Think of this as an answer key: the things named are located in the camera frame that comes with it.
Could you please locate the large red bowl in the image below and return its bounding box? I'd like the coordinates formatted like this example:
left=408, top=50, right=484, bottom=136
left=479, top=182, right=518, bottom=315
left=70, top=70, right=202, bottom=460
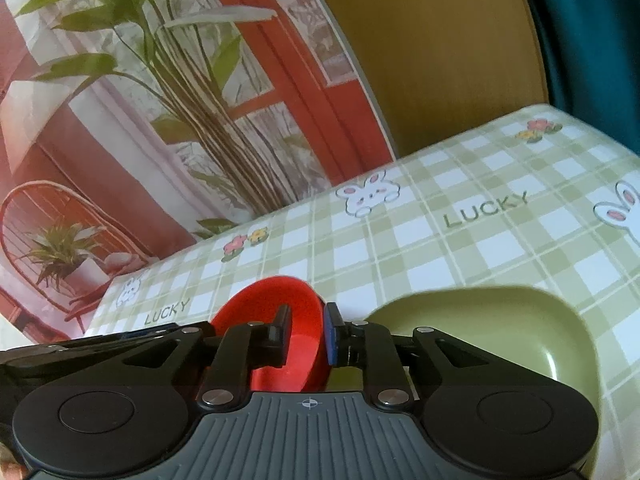
left=212, top=276, right=330, bottom=392

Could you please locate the person's left hand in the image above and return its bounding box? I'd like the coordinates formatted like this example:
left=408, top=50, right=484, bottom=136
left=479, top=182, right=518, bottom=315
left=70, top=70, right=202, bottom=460
left=0, top=443, right=27, bottom=480

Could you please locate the teal curtain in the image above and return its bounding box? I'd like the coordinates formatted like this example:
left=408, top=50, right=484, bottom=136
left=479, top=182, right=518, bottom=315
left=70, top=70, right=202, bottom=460
left=527, top=0, right=639, bottom=153

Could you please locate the printed backdrop cloth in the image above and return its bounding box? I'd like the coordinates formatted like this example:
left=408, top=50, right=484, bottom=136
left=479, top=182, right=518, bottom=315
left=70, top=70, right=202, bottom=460
left=1, top=0, right=395, bottom=342

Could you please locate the checkered bunny tablecloth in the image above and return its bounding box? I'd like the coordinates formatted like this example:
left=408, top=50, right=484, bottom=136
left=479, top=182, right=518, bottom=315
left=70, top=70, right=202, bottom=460
left=88, top=105, right=639, bottom=479

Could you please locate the green square plate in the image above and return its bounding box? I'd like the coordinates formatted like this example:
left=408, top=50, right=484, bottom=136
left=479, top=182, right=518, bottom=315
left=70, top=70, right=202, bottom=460
left=325, top=283, right=601, bottom=476

